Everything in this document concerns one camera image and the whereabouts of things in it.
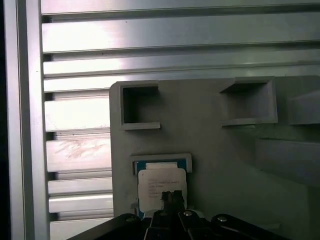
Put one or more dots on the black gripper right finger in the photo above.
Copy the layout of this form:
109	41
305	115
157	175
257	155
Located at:
185	225

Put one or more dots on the grey parts rack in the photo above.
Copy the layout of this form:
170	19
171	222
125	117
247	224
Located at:
200	150

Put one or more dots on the silver CPU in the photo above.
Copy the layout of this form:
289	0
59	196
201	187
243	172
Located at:
155	180

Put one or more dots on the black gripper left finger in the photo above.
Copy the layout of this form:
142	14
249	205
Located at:
163	225

